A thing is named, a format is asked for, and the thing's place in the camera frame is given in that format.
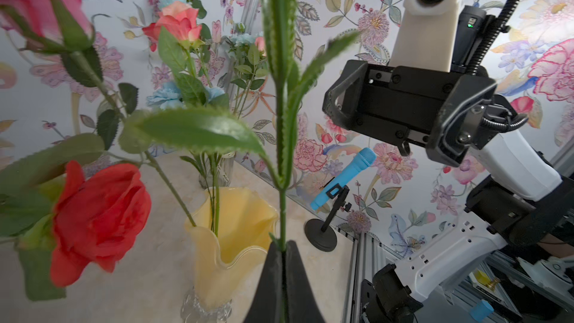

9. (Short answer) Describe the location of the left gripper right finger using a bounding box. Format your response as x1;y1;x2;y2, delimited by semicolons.
283;241;325;323

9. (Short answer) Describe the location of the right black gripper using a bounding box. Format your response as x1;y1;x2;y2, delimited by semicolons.
322;60;496;167

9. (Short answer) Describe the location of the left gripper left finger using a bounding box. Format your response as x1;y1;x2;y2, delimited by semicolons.
244;242;283;323

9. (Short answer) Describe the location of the yellow ruffled glass vase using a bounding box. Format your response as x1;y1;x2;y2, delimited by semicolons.
181;188;279;322

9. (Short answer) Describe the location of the red rose stem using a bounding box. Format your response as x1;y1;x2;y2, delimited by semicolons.
1;133;152;301

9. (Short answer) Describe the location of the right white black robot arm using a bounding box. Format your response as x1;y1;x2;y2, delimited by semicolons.
323;0;573;322

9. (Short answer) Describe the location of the clear ribbed glass vase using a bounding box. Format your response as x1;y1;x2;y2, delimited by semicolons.
195;152;236;188

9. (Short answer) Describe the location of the pink rose blue carnation bouquet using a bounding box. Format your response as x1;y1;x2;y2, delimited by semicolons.
0;0;234;239

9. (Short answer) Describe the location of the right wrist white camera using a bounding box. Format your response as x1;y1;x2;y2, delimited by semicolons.
389;0;463;73

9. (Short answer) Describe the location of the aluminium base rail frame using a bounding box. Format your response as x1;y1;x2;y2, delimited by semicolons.
356;135;573;322

